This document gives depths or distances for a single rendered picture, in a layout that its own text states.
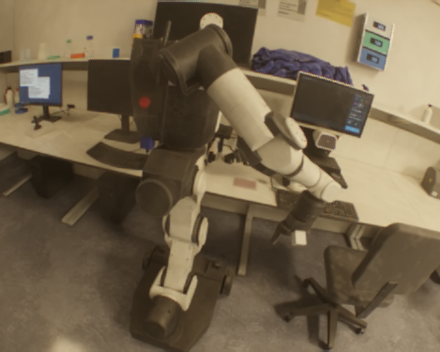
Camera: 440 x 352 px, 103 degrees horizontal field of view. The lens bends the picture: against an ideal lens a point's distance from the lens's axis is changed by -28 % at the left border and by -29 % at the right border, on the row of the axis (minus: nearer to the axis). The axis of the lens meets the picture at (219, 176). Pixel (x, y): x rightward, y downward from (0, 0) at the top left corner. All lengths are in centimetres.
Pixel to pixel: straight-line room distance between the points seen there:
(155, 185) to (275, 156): 32
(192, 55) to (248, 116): 17
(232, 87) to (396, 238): 79
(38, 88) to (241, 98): 190
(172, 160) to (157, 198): 12
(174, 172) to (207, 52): 34
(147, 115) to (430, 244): 113
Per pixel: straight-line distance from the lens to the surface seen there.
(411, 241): 104
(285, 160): 53
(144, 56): 71
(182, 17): 180
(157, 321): 114
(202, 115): 68
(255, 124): 49
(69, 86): 253
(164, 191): 64
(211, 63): 52
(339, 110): 138
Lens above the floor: 138
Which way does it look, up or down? 30 degrees down
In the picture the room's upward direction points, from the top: 9 degrees clockwise
